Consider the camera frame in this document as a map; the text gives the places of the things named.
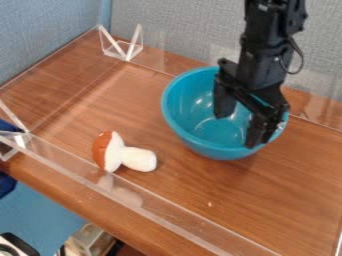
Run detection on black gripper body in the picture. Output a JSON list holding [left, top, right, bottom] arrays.
[[215, 43, 292, 114]]

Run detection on blue cloth object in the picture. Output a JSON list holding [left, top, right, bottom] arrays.
[[0, 118, 22, 199]]

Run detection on blue plastic bowl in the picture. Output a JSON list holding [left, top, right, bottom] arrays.
[[161, 65, 290, 162]]

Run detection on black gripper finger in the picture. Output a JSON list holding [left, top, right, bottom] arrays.
[[214, 83, 237, 119], [245, 106, 282, 149]]

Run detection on black white object corner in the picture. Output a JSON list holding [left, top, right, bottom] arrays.
[[0, 233, 40, 256]]

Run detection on metal frame under table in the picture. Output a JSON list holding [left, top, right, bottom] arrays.
[[58, 223, 117, 256]]

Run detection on black cable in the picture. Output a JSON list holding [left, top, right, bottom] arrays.
[[278, 34, 305, 76]]

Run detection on white brown toy mushroom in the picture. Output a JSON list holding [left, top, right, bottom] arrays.
[[93, 131, 158, 173]]

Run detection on clear acrylic corner bracket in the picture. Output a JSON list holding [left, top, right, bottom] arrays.
[[98, 24, 145, 62]]

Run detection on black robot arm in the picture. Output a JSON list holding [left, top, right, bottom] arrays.
[[214, 0, 308, 148]]

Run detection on clear acrylic back barrier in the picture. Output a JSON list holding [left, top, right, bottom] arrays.
[[98, 24, 342, 133]]

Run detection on clear acrylic front barrier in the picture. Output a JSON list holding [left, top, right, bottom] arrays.
[[0, 133, 278, 256]]

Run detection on clear acrylic barrier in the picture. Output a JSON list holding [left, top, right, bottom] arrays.
[[98, 24, 342, 133], [0, 133, 278, 256]]

